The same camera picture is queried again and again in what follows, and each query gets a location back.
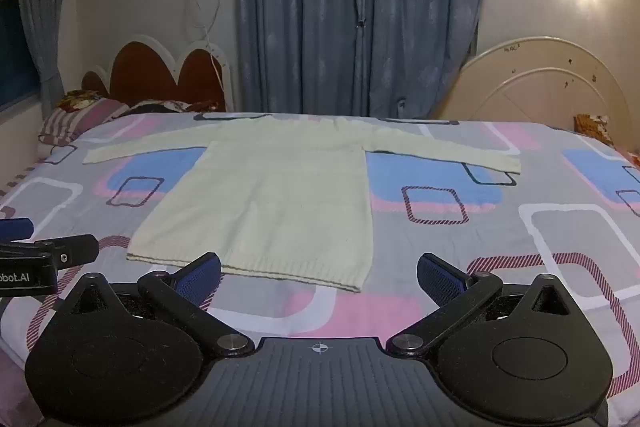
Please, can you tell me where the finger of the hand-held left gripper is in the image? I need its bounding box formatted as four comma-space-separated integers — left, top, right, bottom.
0, 234, 100, 266
0, 217, 35, 241

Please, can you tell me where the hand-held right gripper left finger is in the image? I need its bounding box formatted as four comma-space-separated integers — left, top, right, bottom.
63, 251, 256, 357

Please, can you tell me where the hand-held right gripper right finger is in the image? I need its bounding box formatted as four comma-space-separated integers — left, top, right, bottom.
385, 252, 585, 357

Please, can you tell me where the cream knitted sweater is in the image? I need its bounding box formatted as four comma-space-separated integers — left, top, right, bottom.
81, 114, 522, 294

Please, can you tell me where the patterned bed sheet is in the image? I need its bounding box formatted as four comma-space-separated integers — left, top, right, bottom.
0, 109, 640, 427

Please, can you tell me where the pink striped pillow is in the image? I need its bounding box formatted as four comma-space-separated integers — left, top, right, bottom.
39, 98, 132, 146

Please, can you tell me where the floral patterned pillow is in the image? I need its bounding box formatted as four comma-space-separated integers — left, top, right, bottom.
54, 89, 105, 112

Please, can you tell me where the dark cloth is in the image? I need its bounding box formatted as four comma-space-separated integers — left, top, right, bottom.
124, 99, 220, 116

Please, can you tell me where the red scalloped headboard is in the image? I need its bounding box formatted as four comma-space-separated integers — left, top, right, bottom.
81, 34, 236, 112

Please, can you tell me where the window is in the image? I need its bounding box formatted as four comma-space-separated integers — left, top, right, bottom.
0, 0, 42, 114

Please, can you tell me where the orange floral pillow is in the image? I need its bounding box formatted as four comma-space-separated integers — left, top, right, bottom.
573, 113, 615, 148

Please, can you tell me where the cream round headboard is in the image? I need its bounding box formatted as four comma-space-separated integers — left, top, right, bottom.
432, 36, 631, 135

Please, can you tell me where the grey-blue curtain panel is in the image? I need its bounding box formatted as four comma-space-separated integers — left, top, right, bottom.
235, 0, 365, 116
357, 0, 497, 120

